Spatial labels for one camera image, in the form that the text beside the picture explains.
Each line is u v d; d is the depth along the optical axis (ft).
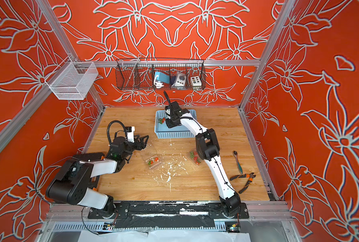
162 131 3.40
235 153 3.03
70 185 1.46
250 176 2.73
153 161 2.90
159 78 2.76
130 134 2.60
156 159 2.95
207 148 2.11
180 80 2.97
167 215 2.39
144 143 2.71
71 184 1.46
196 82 3.06
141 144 2.67
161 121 3.52
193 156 2.96
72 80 2.98
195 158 2.96
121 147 2.29
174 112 2.74
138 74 3.23
